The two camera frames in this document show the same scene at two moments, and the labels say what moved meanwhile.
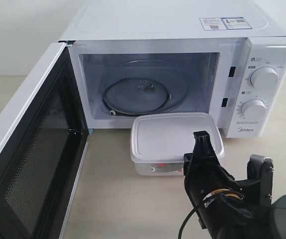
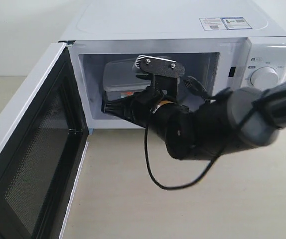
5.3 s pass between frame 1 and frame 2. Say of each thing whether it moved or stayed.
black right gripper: moved
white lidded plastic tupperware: moved
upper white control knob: stayed
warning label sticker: stayed
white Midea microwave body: stayed
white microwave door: stayed
